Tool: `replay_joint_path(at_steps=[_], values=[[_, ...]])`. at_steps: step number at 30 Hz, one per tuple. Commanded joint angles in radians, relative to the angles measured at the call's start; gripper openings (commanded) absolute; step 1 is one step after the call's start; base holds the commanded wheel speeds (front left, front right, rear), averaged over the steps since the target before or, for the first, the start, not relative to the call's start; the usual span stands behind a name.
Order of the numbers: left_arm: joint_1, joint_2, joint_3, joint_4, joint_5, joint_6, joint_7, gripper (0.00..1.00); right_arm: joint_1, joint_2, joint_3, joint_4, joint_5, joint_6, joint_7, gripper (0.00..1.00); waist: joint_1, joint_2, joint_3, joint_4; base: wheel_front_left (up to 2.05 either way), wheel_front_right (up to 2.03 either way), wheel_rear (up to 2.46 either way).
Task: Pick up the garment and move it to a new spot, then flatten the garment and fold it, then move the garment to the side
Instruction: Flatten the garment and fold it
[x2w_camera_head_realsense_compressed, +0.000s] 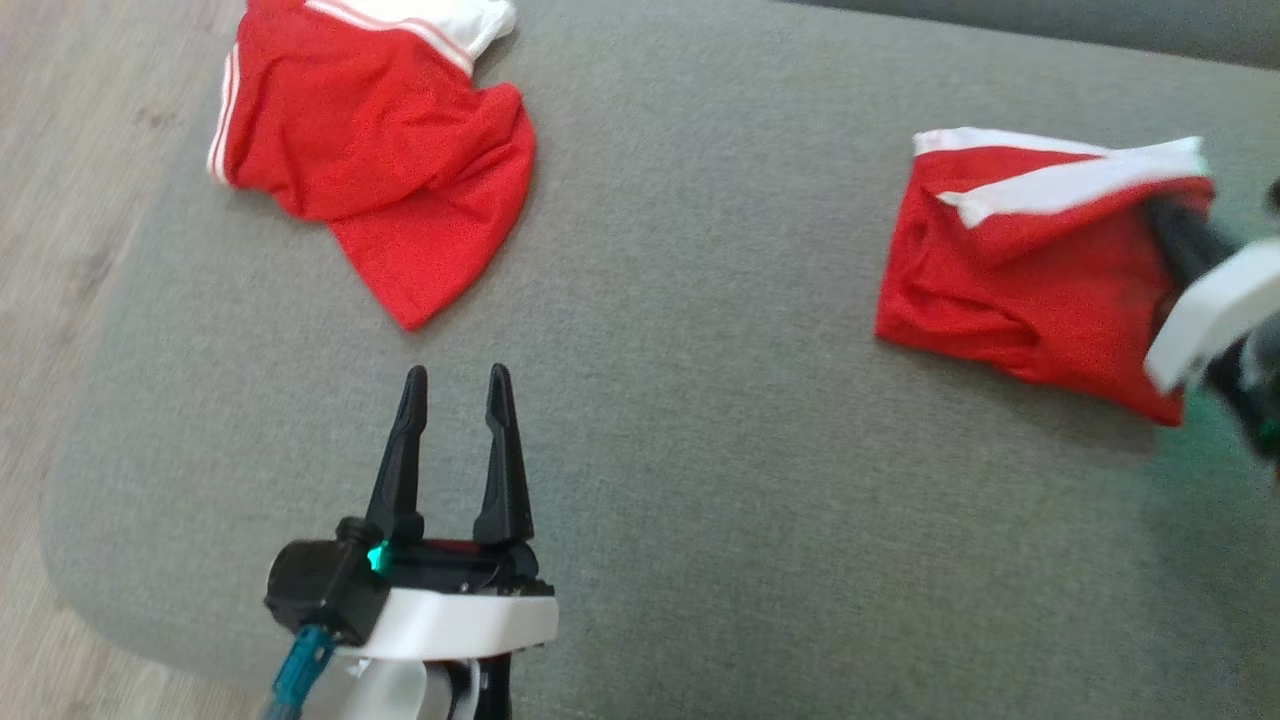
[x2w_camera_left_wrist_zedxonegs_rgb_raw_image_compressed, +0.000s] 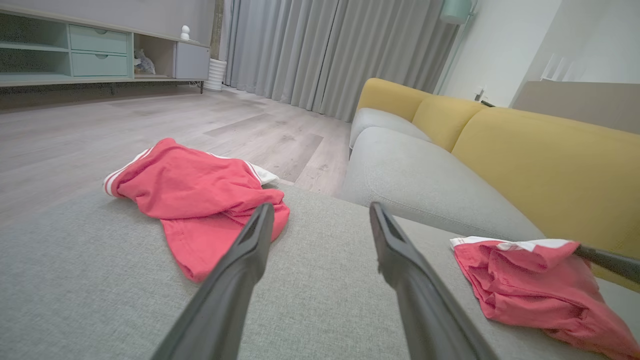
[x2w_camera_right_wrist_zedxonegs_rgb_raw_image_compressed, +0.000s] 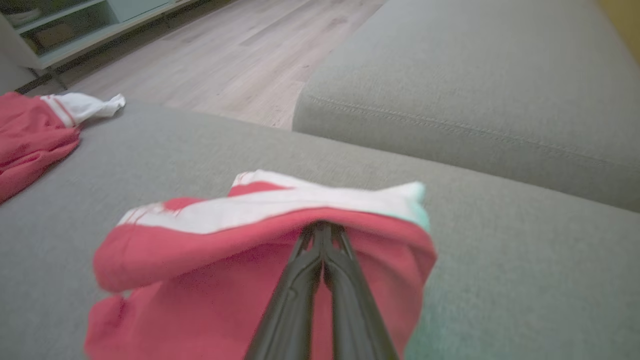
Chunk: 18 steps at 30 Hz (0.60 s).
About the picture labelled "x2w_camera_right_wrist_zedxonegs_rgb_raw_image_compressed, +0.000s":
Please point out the red and white garment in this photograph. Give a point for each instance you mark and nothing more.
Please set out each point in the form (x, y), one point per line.
(30, 135)
(200, 300)

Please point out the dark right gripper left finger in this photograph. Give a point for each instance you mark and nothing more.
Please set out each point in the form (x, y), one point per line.
(290, 310)

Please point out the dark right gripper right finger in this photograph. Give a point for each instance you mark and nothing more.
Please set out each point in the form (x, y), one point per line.
(355, 320)

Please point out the large yellow sofa back cushion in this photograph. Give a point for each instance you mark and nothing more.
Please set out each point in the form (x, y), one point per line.
(627, 20)

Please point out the pale green shelf cabinet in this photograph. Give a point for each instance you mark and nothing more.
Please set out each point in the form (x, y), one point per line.
(135, 7)

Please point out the small grey sofa seat cushion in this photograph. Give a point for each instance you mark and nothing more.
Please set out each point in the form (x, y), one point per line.
(475, 75)

